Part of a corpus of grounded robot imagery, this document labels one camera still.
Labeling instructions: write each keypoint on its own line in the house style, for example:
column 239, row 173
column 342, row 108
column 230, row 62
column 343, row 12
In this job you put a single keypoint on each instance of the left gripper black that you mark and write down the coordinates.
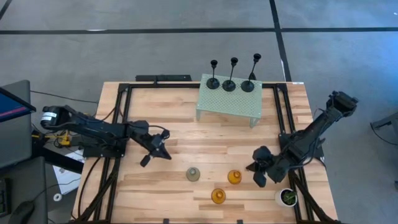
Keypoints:
column 155, row 141

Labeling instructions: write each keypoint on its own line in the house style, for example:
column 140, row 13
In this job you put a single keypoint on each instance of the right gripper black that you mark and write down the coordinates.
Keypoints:
column 276, row 169

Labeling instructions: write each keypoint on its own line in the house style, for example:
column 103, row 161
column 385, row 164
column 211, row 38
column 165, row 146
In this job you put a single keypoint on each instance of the amber ribbed glass candle holder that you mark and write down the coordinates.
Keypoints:
column 234, row 177
column 218, row 196

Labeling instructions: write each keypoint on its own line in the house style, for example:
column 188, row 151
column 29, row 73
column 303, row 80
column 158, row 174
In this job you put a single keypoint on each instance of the clear ribbed glass candle holder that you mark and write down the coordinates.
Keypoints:
column 192, row 175

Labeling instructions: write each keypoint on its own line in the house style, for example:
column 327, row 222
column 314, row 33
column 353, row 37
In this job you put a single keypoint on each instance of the tall black candlestick holder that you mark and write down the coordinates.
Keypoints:
column 247, row 86

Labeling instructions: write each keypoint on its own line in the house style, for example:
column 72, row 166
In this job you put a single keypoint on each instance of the short black candlestick holder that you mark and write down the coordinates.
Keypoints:
column 213, row 84

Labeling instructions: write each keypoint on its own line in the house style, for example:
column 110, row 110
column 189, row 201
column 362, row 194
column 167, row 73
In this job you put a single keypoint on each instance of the medium black candlestick holder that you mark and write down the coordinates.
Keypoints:
column 229, row 86

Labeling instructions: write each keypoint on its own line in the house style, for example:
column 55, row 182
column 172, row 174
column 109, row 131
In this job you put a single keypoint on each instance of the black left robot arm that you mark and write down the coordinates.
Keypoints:
column 93, row 130

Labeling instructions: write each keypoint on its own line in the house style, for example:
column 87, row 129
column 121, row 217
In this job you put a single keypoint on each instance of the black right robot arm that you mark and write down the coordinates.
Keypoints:
column 314, row 130

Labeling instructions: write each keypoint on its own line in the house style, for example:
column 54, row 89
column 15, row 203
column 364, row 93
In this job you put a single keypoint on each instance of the white pot with green plant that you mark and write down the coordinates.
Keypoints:
column 286, row 198

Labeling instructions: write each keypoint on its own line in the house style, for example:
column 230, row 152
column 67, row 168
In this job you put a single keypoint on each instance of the green perforated metal shelf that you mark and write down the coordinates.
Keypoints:
column 230, row 99

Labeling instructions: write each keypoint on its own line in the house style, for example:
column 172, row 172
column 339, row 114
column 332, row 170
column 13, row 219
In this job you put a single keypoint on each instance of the small black pointed object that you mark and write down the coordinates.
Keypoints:
column 254, row 77

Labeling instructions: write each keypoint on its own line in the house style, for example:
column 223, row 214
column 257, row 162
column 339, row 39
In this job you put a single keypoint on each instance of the yellow clamp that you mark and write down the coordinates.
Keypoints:
column 64, row 140

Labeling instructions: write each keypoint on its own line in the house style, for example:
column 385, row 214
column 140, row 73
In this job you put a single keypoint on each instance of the white paper sheet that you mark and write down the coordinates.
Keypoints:
column 66, row 180

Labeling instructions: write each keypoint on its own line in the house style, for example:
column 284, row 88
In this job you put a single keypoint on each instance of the white tape roll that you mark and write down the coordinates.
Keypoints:
column 54, row 197

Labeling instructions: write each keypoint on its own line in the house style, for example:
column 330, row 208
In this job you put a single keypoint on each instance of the dark grey furniture piece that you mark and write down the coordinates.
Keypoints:
column 385, row 123

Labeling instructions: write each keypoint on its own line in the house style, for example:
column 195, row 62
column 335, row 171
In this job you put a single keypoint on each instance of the black desk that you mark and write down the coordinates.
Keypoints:
column 28, row 180

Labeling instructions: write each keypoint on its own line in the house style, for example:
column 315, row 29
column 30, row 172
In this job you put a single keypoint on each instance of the grey cabinet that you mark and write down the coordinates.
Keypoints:
column 15, row 146

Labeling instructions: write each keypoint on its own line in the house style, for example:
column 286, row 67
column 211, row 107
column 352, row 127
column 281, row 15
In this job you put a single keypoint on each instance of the black computer mouse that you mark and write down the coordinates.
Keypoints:
column 23, row 211

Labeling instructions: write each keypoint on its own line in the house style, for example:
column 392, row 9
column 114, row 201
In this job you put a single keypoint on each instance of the monitor with blue screen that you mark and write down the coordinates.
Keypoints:
column 12, row 107

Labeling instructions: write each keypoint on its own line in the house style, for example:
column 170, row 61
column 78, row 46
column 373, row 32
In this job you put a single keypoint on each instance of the black keyboard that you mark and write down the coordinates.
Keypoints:
column 3, row 199

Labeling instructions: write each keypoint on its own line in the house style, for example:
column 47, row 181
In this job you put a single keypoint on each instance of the black aluminium table frame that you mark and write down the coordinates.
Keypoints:
column 161, row 85

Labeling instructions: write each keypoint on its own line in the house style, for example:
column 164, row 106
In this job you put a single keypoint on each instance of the long black mounting bracket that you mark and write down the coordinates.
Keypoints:
column 163, row 77

